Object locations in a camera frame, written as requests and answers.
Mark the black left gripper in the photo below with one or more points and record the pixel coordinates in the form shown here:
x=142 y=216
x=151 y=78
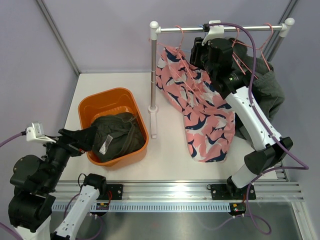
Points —
x=82 y=139

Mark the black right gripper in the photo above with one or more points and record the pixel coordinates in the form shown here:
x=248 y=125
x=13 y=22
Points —
x=196 y=51

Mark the olive green shorts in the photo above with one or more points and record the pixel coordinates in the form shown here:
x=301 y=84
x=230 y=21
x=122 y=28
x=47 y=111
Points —
x=116 y=136

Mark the pink shark print shorts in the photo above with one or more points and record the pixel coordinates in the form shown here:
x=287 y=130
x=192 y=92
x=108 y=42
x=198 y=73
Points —
x=209 y=122

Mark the blue wire hanger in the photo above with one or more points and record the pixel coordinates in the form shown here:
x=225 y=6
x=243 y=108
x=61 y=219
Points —
x=205 y=34

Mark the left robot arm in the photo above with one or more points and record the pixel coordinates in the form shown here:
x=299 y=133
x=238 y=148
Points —
x=35 y=180

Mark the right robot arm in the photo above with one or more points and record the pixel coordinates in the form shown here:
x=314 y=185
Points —
x=216 y=58

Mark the grey green shorts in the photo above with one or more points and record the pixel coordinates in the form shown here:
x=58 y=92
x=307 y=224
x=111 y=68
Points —
x=266 y=90

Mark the orange plastic laundry basket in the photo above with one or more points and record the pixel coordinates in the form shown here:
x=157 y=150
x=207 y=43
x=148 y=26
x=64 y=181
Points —
x=111 y=102

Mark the metal clothes rack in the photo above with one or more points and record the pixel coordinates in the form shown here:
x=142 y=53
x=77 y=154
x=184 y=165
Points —
x=228 y=27

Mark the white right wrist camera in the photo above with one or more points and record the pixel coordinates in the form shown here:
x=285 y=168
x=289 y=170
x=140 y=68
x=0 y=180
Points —
x=214 y=30

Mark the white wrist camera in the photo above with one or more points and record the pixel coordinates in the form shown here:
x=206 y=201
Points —
x=35 y=133
x=214 y=30

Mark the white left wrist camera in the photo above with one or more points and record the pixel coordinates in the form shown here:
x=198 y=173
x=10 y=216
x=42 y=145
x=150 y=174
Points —
x=35 y=133

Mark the white slotted cable duct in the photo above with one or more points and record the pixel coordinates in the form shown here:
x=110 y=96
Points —
x=162 y=207

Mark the right aluminium frame post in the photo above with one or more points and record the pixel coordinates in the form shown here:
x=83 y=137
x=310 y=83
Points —
x=277 y=32

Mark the aluminium frame post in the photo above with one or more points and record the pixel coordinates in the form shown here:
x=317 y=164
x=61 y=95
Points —
x=57 y=35
x=277 y=32

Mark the left aluminium frame post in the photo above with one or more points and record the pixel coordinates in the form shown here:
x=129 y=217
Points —
x=57 y=35

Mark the aluminium mounting rail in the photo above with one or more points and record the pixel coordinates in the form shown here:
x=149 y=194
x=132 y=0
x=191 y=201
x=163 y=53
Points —
x=196 y=191

